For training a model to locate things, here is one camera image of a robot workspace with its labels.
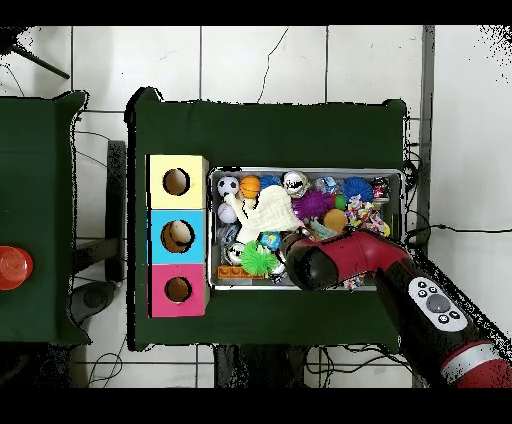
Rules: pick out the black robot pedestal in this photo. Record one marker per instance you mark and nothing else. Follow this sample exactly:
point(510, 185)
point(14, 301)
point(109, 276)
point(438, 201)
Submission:
point(264, 368)

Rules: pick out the black tripod leg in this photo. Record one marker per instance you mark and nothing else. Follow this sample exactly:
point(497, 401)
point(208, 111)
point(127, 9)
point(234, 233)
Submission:
point(40, 62)

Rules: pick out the orange toy block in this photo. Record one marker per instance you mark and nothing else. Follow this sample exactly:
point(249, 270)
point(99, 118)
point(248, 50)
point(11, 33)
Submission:
point(230, 272)

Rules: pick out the clear mesh bin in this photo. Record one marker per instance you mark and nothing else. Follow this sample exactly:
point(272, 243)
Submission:
point(212, 240)

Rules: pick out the wooden box with three holes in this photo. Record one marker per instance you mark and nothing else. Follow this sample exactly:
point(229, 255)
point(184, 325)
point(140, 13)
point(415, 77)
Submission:
point(156, 240)

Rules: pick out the colourful patterned cloth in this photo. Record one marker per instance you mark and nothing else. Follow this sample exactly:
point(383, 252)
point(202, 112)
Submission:
point(364, 212)

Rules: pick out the red round container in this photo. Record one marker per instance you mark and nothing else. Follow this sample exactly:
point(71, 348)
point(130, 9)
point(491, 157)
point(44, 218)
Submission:
point(14, 268)

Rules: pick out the purple spiky ball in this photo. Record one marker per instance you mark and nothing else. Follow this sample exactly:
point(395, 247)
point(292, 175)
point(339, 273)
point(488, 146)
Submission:
point(312, 205)

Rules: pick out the cream knitted cloth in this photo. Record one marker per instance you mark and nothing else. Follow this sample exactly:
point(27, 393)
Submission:
point(268, 212)

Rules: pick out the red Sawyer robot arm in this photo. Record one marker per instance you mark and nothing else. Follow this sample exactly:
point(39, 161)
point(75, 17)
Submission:
point(360, 254)

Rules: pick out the green cloth side table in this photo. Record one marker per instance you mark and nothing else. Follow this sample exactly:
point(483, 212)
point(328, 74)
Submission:
point(40, 160)

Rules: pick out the small orange basketball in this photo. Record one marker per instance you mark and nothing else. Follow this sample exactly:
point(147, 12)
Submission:
point(250, 186)

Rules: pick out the green fuzzy toy with eyes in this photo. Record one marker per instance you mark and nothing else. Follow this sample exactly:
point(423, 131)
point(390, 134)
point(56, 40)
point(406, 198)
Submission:
point(258, 258)

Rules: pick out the small soccer ball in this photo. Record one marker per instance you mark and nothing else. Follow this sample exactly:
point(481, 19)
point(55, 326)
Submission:
point(228, 186)

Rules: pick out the orange foam ball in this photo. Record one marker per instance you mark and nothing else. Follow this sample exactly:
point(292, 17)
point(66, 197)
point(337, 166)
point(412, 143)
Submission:
point(334, 220)

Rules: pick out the blue spiky ball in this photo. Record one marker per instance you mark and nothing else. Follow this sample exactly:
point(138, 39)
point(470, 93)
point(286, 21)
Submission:
point(358, 189)

